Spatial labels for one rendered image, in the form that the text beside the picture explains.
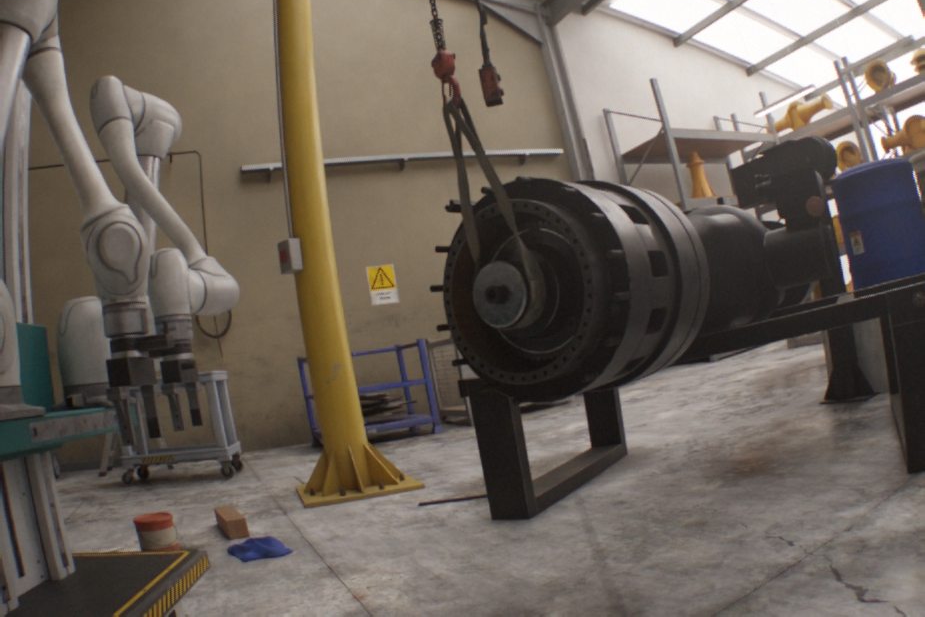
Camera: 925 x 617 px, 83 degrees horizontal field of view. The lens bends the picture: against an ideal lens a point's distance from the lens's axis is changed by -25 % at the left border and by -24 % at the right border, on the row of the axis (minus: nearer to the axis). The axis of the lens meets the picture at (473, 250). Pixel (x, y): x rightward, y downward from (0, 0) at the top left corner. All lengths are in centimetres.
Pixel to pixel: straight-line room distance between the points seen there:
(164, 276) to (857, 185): 354
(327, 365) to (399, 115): 494
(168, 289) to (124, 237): 46
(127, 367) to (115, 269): 21
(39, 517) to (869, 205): 399
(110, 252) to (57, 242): 661
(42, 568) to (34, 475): 23
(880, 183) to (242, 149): 645
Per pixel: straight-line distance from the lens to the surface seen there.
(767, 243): 274
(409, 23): 902
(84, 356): 162
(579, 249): 141
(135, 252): 102
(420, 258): 789
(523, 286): 141
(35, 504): 166
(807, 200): 272
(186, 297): 147
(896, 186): 401
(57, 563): 168
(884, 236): 395
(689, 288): 171
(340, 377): 391
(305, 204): 403
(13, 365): 126
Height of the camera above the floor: 74
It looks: 8 degrees up
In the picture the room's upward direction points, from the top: 10 degrees counter-clockwise
